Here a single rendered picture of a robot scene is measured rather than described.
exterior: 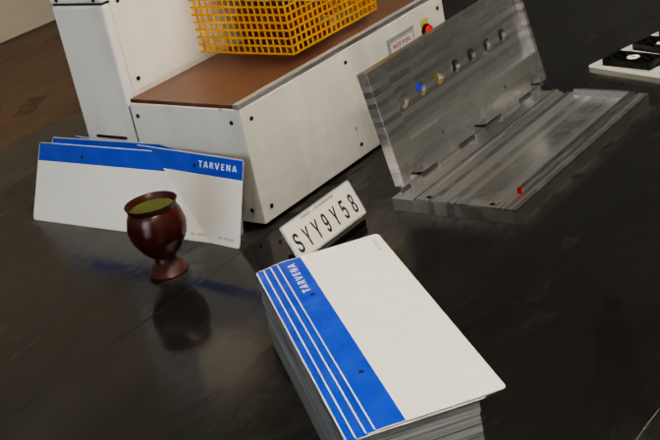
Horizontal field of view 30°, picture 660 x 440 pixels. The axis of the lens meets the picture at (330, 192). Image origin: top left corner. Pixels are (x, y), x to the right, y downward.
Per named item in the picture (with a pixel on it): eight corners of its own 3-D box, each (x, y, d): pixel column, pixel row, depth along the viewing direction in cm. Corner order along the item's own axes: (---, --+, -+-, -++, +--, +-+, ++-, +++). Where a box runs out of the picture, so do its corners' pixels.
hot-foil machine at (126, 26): (267, 231, 183) (208, -19, 168) (85, 204, 207) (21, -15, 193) (513, 58, 235) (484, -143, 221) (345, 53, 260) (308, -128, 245)
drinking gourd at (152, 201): (180, 252, 181) (162, 184, 177) (208, 267, 175) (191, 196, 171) (130, 275, 177) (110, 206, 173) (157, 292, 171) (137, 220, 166)
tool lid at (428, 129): (365, 73, 173) (356, 75, 174) (408, 195, 178) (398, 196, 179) (517, -20, 203) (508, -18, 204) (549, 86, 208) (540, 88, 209)
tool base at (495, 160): (518, 225, 168) (515, 200, 166) (394, 209, 180) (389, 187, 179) (649, 106, 198) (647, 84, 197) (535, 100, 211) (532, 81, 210)
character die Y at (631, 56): (649, 70, 211) (648, 64, 210) (602, 65, 218) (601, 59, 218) (666, 61, 214) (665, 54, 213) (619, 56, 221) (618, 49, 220)
